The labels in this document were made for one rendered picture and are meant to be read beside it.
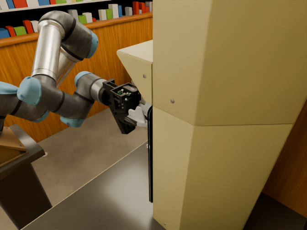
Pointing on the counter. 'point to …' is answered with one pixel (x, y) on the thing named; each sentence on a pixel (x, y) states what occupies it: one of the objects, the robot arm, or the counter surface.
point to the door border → (151, 153)
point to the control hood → (140, 67)
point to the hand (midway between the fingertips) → (153, 125)
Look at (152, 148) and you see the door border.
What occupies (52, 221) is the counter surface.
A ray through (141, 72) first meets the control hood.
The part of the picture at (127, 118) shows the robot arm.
